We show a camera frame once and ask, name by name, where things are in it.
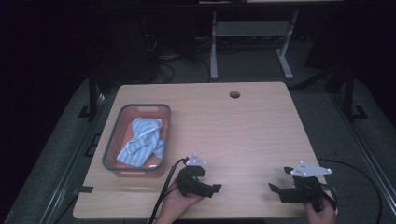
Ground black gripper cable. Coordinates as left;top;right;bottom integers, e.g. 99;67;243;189
147;157;190;224
317;158;384;224

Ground blue striped cloth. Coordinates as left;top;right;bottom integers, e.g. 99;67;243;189
116;117;165;168

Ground grey metal stand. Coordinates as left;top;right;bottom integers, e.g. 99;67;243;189
209;9;301;82

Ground aluminium frame rail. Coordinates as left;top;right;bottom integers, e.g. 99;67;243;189
329;92;396;216
38;91;110;224

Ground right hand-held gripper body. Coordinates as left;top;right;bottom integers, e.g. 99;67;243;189
278;160;333;213

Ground bundle of floor cables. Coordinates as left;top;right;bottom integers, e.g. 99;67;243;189
143;32;213;85

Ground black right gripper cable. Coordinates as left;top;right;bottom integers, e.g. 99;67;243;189
317;158;384;224

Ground black metal post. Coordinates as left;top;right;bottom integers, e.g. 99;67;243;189
88;66;101;120
343;63;357;121

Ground person's right hand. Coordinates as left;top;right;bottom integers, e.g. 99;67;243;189
304;196;339;224

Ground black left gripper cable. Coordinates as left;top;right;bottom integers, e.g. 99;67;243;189
147;157;190;224

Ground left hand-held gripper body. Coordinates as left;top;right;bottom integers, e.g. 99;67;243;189
175;151;216;199

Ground orange basket with grey rim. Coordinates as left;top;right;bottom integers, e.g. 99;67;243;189
101;103;172;179

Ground person's left hand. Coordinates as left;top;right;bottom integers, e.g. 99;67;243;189
154;180;205;224

